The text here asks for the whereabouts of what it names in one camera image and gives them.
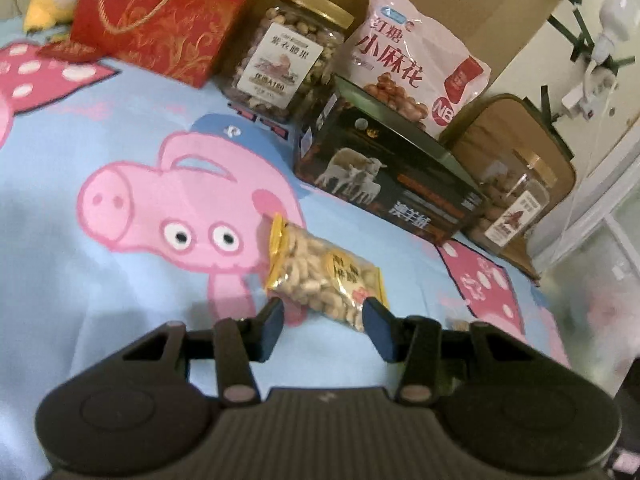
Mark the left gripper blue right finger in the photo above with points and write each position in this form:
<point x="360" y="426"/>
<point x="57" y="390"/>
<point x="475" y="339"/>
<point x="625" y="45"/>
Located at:
<point x="413" y="342"/>

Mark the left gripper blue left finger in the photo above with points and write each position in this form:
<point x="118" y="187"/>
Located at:
<point x="237" y="343"/>

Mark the yellow peanut snack packet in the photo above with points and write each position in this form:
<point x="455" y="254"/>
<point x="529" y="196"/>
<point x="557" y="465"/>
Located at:
<point x="319" y="275"/>

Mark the Peppa Pig bed sheet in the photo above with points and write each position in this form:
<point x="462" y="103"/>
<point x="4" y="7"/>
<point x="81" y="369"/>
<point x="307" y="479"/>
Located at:
<point x="137" y="201"/>

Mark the black sheep print box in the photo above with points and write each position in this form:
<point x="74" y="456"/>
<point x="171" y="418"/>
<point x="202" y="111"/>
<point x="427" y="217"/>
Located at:
<point x="357" y="149"/>

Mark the peanut jar gold lid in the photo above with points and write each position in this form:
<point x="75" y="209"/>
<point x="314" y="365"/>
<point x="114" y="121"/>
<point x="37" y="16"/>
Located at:
<point x="290" y="54"/>

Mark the pink fried dough snack bag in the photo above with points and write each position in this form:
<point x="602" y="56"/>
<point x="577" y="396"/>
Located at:
<point x="413" y="64"/>

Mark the red gift box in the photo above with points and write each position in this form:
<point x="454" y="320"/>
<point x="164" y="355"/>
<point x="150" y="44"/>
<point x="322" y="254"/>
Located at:
<point x="179" y="39"/>

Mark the white light bulb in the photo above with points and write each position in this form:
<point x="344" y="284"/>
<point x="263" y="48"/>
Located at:
<point x="620" y="21"/>

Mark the white window frame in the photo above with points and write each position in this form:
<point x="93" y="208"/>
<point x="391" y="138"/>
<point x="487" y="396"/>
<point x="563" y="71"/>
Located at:
<point x="596" y="196"/>

